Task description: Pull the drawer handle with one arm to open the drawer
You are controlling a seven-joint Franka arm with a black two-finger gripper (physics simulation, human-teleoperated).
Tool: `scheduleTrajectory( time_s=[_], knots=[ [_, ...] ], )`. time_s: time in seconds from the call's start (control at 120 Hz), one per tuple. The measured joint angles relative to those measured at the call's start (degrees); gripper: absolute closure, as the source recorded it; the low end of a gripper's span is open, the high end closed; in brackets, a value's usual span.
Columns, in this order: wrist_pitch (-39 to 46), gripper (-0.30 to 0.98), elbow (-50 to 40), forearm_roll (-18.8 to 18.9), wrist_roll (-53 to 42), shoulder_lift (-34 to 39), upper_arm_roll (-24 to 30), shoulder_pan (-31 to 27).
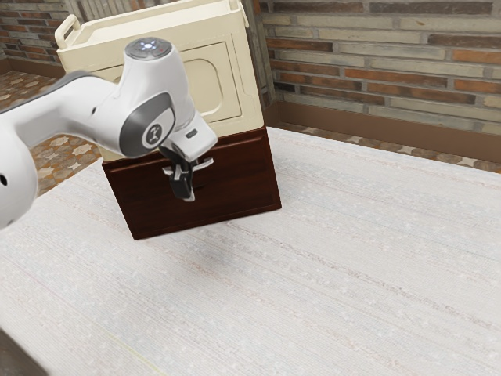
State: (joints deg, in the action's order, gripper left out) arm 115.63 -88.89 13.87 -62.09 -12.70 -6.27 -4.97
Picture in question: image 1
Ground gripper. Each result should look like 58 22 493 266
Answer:
159 143 197 203

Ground dark brown wooden cabinet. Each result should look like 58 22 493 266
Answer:
101 126 283 241

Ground cream box with lid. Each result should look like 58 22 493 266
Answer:
54 0 268 164

